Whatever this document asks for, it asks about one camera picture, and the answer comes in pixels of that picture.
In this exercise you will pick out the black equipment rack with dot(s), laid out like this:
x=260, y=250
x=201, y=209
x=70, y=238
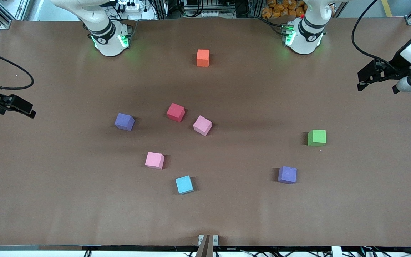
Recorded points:
x=205, y=7

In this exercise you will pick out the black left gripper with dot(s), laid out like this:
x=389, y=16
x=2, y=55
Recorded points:
x=396, y=65

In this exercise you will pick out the bag of oranges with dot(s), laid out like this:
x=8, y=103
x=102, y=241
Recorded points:
x=284, y=9

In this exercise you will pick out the purple foam block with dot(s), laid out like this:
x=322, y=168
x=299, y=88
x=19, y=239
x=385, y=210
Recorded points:
x=287, y=175
x=124, y=121

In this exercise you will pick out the light blue foam block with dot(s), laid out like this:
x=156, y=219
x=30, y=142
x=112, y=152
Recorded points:
x=184, y=185

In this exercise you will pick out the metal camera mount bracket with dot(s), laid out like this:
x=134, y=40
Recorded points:
x=207, y=248

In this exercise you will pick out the orange foam block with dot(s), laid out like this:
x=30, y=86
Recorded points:
x=203, y=58

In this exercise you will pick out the white connector box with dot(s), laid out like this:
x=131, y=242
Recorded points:
x=336, y=251

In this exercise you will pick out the white power strip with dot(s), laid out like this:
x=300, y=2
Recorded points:
x=128, y=5

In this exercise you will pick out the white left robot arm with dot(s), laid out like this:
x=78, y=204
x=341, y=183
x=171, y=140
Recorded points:
x=307, y=35

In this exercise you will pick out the pink foam block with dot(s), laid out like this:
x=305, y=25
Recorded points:
x=154, y=160
x=202, y=125

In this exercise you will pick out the red foam block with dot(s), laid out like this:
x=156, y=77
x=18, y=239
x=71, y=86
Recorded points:
x=175, y=112

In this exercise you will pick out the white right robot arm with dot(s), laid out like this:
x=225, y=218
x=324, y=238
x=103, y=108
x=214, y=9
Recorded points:
x=107, y=39

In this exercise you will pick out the green foam block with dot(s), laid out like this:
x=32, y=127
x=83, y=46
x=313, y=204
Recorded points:
x=316, y=137

